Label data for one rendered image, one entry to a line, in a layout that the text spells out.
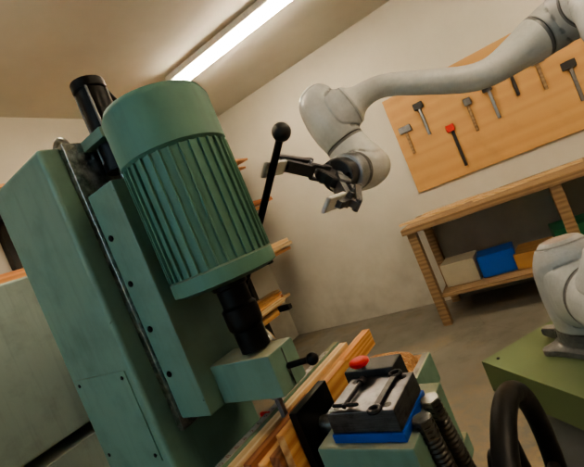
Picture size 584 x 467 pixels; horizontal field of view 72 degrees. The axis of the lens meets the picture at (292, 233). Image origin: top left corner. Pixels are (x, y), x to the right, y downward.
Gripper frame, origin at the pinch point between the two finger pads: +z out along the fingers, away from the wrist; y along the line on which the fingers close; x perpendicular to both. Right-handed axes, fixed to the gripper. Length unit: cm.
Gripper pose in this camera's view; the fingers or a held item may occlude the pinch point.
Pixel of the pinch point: (297, 186)
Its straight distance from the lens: 72.4
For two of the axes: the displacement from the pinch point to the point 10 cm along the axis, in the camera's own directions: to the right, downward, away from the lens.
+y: -7.9, -4.9, 3.6
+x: 3.2, -8.4, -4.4
